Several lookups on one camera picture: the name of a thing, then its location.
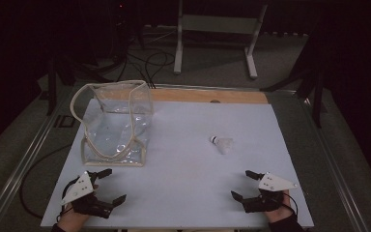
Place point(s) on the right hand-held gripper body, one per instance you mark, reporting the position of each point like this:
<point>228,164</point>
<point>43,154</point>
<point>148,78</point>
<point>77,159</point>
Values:
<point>272,183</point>

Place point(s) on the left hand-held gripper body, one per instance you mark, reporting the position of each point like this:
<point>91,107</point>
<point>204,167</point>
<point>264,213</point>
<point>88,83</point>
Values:
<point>83,188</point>

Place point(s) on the transparent bag with beige trim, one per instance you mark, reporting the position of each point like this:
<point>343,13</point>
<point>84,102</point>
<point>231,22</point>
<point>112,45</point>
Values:
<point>116,135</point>

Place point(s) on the white plastic shuttlecock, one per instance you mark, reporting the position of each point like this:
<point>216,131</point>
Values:
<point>223,144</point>

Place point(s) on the person's right hand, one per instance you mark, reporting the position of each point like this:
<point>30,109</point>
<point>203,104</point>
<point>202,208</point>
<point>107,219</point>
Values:
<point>281,212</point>

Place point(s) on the person's left hand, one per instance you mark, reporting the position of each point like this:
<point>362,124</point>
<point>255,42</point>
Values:
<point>71,220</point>

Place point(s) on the wooden board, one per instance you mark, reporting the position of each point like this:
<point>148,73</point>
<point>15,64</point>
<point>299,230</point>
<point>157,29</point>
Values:
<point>206,96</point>

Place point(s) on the dark tripod stand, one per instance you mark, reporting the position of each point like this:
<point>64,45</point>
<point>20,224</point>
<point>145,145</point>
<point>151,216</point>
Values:
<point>312,74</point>

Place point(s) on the white metal stand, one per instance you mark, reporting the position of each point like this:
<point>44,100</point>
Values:
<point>219,24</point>

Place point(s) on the metal table rail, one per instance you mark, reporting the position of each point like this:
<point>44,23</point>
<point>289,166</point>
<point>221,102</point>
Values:
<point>19,167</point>
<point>331,161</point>

